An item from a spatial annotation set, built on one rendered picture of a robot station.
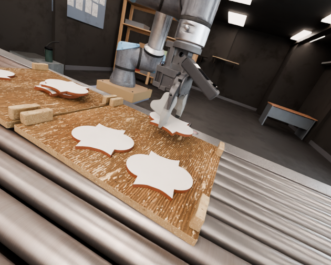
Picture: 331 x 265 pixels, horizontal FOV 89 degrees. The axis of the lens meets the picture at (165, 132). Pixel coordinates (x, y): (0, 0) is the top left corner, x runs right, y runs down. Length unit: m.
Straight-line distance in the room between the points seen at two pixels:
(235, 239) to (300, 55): 8.09
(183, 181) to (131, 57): 0.79
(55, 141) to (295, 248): 0.49
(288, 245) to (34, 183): 0.44
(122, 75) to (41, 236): 0.85
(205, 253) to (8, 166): 0.34
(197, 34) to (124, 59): 0.63
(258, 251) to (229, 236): 0.05
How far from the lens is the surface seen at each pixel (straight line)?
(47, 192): 0.32
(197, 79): 0.42
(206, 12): 0.44
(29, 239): 0.28
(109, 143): 0.39
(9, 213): 0.31
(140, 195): 0.30
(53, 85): 0.63
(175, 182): 0.33
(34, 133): 0.43
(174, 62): 0.46
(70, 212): 0.30
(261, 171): 0.61
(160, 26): 0.95
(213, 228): 0.34
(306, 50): 8.35
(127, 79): 1.02
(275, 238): 0.41
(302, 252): 0.43
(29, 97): 0.62
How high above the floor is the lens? 1.15
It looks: 24 degrees down
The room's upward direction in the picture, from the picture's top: 18 degrees clockwise
